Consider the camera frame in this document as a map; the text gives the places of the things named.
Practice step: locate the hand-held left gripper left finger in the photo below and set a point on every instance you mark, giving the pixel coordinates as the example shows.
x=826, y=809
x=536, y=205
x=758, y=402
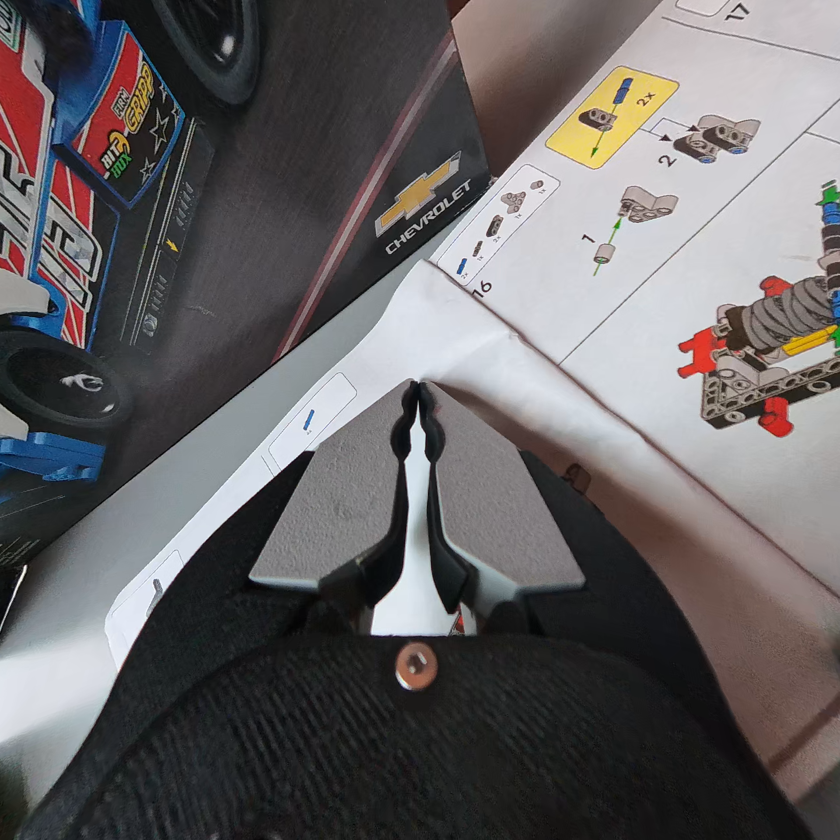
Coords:
x=328, y=512

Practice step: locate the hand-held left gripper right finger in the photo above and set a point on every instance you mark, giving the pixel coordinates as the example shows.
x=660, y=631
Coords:
x=505, y=518

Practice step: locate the lego instruction booklet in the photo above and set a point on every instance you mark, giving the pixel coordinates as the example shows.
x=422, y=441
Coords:
x=656, y=229

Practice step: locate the black lego set box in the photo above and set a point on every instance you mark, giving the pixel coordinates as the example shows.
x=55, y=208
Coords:
x=295, y=164

